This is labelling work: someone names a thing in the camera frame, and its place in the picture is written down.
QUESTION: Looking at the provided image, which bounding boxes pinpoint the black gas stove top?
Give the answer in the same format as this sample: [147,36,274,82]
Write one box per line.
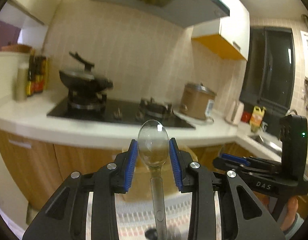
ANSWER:
[47,94,194,129]

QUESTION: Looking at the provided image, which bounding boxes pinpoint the black wok with lid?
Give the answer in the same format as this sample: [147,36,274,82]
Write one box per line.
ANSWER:
[59,51,113,93]

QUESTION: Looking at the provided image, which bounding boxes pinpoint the steel kitchen sink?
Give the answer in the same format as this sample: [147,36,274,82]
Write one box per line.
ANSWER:
[250,121,282,157]

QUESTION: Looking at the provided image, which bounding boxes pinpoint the clear plastic spoon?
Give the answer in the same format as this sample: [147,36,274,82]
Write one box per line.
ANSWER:
[137,120,169,239]

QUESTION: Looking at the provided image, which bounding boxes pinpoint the person's right hand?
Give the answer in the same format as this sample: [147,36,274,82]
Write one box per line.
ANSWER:
[280,196,298,231]

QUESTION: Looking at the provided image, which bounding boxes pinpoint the brown rice cooker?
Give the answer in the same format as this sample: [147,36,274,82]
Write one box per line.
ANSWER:
[179,82,216,121]

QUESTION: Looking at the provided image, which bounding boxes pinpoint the dark kitchen window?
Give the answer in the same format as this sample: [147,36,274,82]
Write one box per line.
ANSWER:
[239,26,295,113]

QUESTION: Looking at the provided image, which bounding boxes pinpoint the white and yellow wall cabinet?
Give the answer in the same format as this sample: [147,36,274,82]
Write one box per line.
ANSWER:
[191,0,250,61]

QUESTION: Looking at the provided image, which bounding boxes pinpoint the dark sauce bottles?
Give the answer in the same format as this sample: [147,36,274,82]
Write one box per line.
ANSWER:
[26,49,48,97]

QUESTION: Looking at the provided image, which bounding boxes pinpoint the white container by window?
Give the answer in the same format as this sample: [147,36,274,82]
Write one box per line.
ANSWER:
[225,100,244,126]

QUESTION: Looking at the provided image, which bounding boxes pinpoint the yellow oil bottle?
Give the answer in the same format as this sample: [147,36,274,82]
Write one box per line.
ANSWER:
[249,106,266,133]

